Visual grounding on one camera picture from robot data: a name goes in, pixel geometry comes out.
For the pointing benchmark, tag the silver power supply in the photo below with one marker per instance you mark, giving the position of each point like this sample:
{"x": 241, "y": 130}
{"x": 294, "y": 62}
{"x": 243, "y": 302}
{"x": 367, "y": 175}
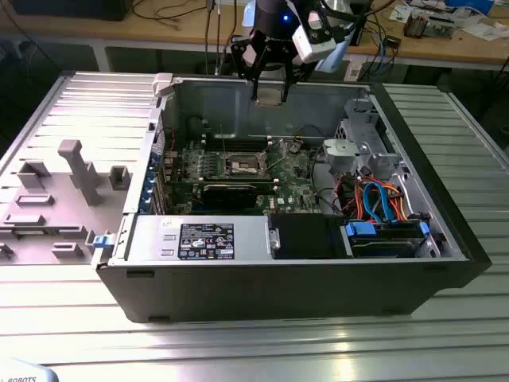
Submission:
{"x": 151, "y": 238}

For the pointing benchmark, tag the hard disk blue carrier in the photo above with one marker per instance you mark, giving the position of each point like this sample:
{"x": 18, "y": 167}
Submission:
{"x": 381, "y": 248}

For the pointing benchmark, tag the blue box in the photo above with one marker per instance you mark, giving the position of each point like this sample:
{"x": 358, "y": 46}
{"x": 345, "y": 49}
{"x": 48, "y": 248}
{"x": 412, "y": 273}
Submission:
{"x": 469, "y": 5}

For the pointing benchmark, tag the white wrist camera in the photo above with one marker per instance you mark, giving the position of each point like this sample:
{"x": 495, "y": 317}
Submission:
{"x": 314, "y": 49}

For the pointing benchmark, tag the small black box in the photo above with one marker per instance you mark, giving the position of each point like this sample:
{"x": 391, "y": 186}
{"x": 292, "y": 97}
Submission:
{"x": 393, "y": 41}

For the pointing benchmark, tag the pale blue teach pendant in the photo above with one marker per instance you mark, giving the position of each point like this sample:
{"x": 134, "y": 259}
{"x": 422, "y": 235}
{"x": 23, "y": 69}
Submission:
{"x": 24, "y": 372}

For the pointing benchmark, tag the white paper sheet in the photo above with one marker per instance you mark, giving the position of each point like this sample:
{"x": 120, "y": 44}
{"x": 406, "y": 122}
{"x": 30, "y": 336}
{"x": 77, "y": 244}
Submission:
{"x": 483, "y": 31}

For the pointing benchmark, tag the light grey case latch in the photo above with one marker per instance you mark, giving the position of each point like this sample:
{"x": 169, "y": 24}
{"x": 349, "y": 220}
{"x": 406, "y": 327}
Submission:
{"x": 163, "y": 84}

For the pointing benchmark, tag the silver metal bracket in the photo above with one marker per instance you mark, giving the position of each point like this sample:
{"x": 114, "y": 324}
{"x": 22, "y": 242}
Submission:
{"x": 274, "y": 238}

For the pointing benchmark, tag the black PC case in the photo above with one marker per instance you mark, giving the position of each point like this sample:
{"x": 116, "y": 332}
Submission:
{"x": 278, "y": 290}

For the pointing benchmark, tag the large black box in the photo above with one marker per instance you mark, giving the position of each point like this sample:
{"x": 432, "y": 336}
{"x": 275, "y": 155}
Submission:
{"x": 71, "y": 10}

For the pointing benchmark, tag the black RAM slot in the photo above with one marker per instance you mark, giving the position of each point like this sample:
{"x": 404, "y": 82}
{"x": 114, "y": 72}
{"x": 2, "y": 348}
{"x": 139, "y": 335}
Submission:
{"x": 214, "y": 137}
{"x": 214, "y": 141}
{"x": 214, "y": 145}
{"x": 191, "y": 179}
{"x": 191, "y": 182}
{"x": 214, "y": 148}
{"x": 267, "y": 189}
{"x": 267, "y": 185}

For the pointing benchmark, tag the grey metal device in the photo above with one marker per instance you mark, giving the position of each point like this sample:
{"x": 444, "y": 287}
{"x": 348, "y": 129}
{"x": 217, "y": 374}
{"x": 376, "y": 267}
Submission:
{"x": 441, "y": 28}

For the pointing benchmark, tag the CPU socket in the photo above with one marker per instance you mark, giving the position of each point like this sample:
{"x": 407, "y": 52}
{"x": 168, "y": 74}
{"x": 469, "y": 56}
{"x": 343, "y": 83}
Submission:
{"x": 242, "y": 167}

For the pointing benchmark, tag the silver metal drive cage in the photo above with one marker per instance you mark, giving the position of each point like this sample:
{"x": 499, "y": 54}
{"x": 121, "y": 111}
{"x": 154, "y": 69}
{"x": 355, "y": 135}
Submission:
{"x": 360, "y": 119}

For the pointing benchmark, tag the green motherboard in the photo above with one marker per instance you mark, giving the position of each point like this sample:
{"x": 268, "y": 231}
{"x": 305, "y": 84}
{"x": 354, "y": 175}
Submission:
{"x": 294, "y": 187}

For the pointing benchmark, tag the grey parts rack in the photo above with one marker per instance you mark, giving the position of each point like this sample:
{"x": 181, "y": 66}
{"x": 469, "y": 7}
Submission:
{"x": 85, "y": 175}

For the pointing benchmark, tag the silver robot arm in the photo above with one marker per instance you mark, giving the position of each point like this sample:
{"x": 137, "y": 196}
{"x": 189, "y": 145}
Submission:
{"x": 338, "y": 51}

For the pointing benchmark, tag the printed paper sheet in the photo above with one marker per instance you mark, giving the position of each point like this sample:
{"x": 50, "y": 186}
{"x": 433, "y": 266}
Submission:
{"x": 399, "y": 12}

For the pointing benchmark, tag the tall black box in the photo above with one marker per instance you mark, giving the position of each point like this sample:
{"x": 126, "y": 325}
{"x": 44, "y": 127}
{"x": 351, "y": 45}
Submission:
{"x": 361, "y": 32}

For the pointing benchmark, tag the wooden workbench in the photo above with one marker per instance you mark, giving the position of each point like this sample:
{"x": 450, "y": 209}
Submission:
{"x": 159, "y": 28}

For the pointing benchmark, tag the white label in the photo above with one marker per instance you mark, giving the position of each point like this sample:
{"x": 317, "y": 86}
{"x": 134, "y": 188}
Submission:
{"x": 353, "y": 71}

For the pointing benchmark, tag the metal heat sink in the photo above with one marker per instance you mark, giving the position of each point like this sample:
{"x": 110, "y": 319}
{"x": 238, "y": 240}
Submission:
{"x": 415, "y": 26}

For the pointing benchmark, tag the blue card retention clip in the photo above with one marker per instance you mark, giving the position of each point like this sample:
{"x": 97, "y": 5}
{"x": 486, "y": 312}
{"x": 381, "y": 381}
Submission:
{"x": 146, "y": 195}
{"x": 154, "y": 159}
{"x": 149, "y": 182}
{"x": 143, "y": 207}

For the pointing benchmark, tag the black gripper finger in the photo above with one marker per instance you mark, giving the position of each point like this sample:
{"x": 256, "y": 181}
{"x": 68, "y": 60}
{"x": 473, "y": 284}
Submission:
{"x": 255, "y": 90}
{"x": 286, "y": 91}

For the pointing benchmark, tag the blue plastic latch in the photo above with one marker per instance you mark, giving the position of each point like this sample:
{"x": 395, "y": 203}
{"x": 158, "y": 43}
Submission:
{"x": 102, "y": 241}

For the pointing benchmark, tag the black graphics card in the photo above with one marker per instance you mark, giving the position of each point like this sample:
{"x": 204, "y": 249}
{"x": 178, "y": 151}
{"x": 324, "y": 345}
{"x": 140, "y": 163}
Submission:
{"x": 228, "y": 197}

